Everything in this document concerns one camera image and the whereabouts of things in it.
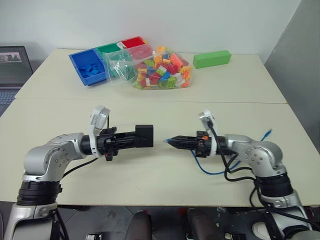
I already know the blue plastic bin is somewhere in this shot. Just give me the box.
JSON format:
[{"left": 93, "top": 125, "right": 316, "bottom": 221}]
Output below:
[{"left": 68, "top": 48, "right": 109, "bottom": 89}]

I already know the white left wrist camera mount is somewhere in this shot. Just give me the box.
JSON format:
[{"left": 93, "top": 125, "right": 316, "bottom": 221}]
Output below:
[{"left": 87, "top": 104, "right": 111, "bottom": 159}]

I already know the grey partition panel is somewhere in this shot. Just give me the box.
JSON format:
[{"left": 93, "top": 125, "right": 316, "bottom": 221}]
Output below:
[{"left": 264, "top": 0, "right": 320, "bottom": 206}]

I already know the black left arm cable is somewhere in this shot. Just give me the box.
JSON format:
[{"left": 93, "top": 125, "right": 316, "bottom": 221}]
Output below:
[{"left": 55, "top": 113, "right": 111, "bottom": 240}]

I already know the green plastic bin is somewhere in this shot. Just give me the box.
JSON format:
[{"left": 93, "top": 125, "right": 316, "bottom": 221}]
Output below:
[{"left": 96, "top": 42, "right": 126, "bottom": 60}]

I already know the clear bag of coloured bricks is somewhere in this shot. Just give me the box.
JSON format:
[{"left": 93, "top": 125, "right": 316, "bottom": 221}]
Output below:
[{"left": 124, "top": 44, "right": 194, "bottom": 91}]

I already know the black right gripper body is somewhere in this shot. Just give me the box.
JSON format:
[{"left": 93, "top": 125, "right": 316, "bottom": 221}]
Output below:
[{"left": 195, "top": 130, "right": 211, "bottom": 159}]

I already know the small black box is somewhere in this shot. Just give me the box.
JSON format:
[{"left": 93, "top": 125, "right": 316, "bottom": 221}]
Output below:
[{"left": 135, "top": 124, "right": 154, "bottom": 148}]

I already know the green rectangular block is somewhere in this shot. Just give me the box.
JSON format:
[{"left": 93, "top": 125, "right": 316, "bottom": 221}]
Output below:
[{"left": 192, "top": 50, "right": 232, "bottom": 70}]

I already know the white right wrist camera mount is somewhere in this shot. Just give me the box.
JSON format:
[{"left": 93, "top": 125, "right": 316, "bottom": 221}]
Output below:
[{"left": 198, "top": 107, "right": 221, "bottom": 157}]

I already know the clear bag of green bricks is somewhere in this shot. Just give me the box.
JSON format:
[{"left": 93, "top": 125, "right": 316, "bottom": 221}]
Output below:
[{"left": 102, "top": 48, "right": 141, "bottom": 87}]

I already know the grey laptop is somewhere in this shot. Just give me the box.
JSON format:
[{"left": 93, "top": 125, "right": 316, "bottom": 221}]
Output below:
[{"left": 0, "top": 45, "right": 34, "bottom": 116}]

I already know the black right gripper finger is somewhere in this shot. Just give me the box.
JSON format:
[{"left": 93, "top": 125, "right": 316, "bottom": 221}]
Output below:
[
  {"left": 168, "top": 135, "right": 198, "bottom": 144},
  {"left": 169, "top": 143, "right": 198, "bottom": 151}
]

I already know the blue Ethernet cable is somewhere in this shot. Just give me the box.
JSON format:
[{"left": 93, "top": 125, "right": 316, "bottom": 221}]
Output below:
[{"left": 162, "top": 128, "right": 274, "bottom": 175}]

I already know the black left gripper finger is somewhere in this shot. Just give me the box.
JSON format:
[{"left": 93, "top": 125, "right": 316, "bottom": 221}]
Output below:
[
  {"left": 116, "top": 138, "right": 149, "bottom": 151},
  {"left": 116, "top": 131, "right": 148, "bottom": 141}
]

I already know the red plastic bin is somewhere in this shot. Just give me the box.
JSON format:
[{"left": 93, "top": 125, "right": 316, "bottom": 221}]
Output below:
[{"left": 117, "top": 36, "right": 149, "bottom": 51}]

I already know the dark rounded shape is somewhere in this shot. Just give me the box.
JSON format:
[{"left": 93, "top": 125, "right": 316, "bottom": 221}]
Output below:
[
  {"left": 186, "top": 208, "right": 219, "bottom": 240},
  {"left": 124, "top": 209, "right": 154, "bottom": 240}
]

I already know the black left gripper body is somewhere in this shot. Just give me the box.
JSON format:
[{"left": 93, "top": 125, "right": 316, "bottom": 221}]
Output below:
[{"left": 98, "top": 126, "right": 119, "bottom": 162}]

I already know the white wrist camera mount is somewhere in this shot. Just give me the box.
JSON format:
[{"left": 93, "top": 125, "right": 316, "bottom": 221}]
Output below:
[
  {"left": 87, "top": 104, "right": 111, "bottom": 159},
  {"left": 198, "top": 107, "right": 221, "bottom": 157}
]

